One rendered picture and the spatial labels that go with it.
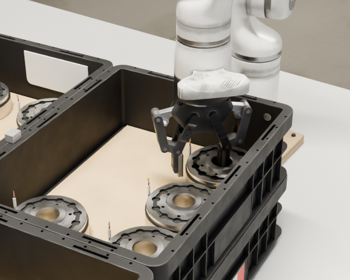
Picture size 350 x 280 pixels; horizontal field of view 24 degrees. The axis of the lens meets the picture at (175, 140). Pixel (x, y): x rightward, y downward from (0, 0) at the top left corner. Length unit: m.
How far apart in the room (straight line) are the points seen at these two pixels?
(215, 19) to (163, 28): 2.69
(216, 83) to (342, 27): 2.80
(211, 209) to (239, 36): 0.48
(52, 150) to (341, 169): 0.55
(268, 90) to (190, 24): 0.43
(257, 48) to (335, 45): 2.25
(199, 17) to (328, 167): 0.54
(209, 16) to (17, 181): 0.34
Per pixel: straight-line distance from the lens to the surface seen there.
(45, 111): 1.15
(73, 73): 1.32
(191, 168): 1.14
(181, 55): 1.03
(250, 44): 1.36
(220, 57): 1.03
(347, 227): 1.32
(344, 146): 1.52
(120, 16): 3.83
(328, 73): 3.35
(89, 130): 1.22
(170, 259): 0.88
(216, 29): 1.01
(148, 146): 1.25
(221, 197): 0.97
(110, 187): 1.16
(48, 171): 1.16
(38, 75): 1.37
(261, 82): 1.39
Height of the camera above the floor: 1.49
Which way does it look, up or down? 32 degrees down
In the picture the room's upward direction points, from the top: straight up
